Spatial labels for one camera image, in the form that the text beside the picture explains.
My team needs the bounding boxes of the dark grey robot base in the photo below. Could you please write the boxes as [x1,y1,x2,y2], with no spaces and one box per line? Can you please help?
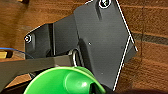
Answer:
[23,0,138,93]

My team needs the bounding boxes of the blue cable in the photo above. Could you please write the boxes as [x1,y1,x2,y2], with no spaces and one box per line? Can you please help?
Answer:
[0,47,29,60]

